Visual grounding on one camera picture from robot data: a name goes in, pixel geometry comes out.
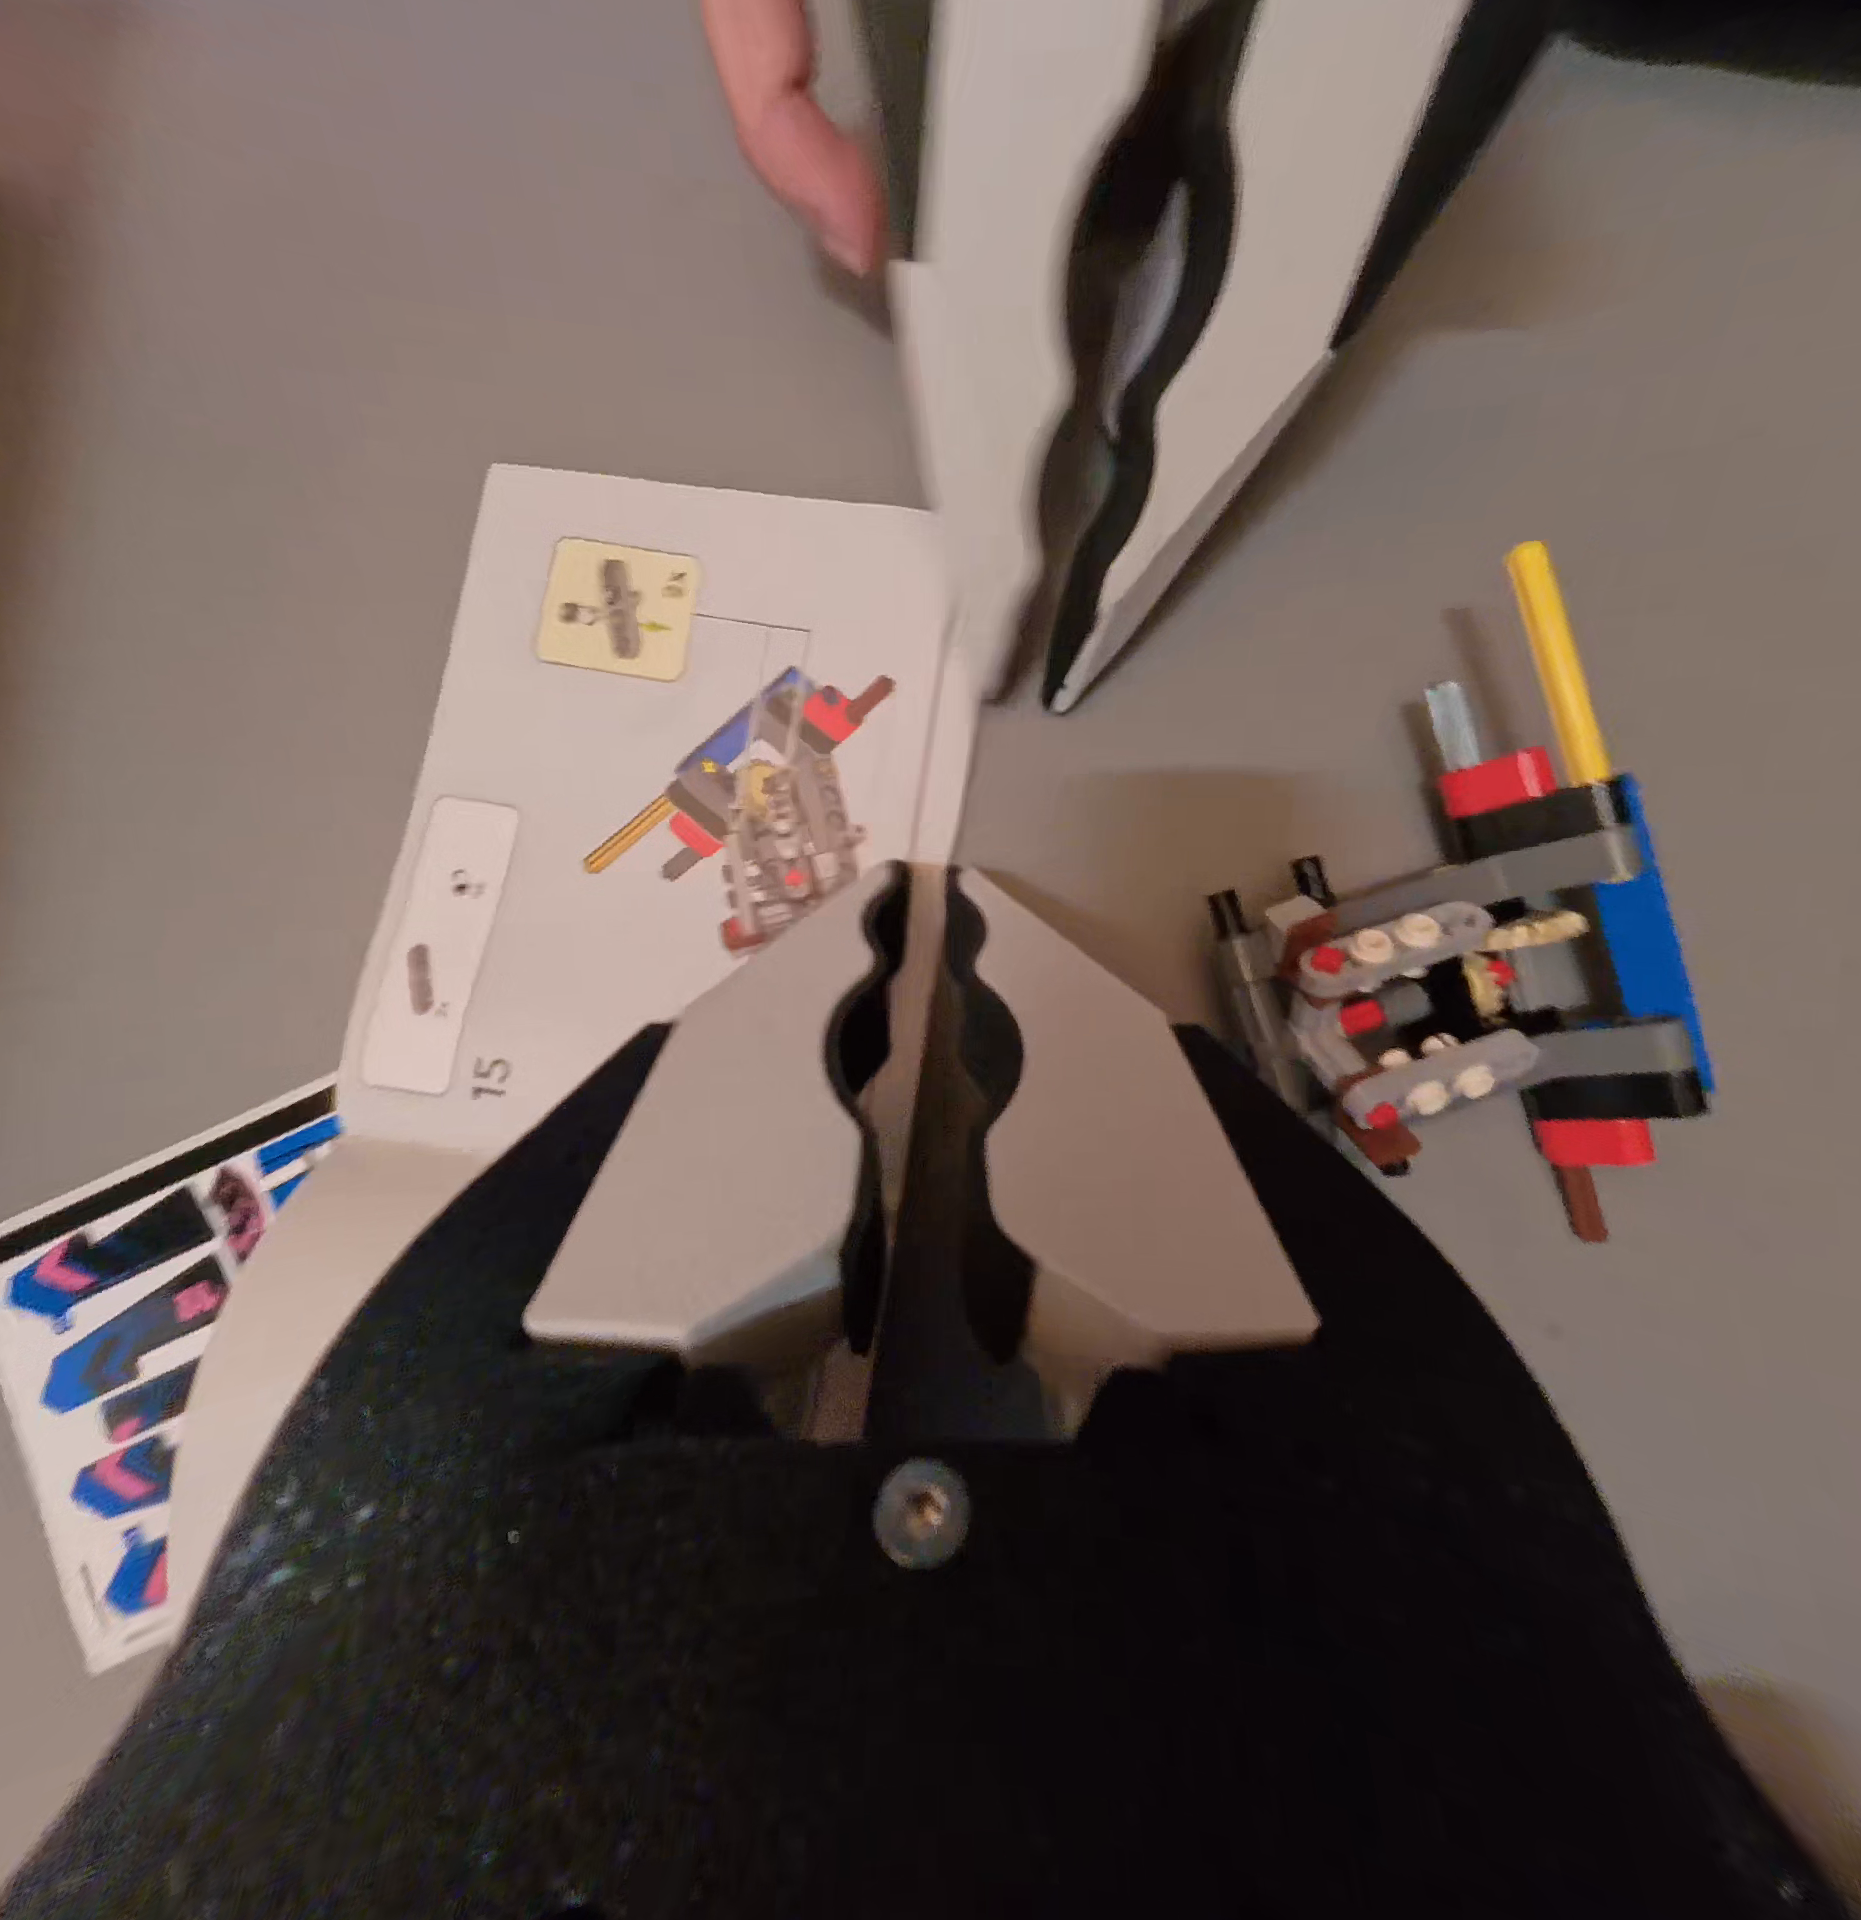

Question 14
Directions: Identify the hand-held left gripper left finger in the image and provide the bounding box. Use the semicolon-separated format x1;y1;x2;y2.
521;857;916;1443

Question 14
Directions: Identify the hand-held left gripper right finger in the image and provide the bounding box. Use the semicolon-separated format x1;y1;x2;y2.
946;865;1321;1443

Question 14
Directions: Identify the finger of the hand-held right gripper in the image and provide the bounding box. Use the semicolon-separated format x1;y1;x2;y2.
1040;0;1477;715
886;0;1176;708

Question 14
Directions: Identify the toy brick vehicle assembly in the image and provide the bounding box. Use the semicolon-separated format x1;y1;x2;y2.
1205;540;1720;1242

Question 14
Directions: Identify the instruction booklet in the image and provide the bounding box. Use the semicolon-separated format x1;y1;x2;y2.
166;462;985;1599

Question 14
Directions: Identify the person's right hand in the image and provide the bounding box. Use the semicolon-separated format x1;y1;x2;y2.
697;0;894;281

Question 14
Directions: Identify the blue and pink sticker sheet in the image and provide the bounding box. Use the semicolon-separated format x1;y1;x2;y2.
0;1072;348;1675

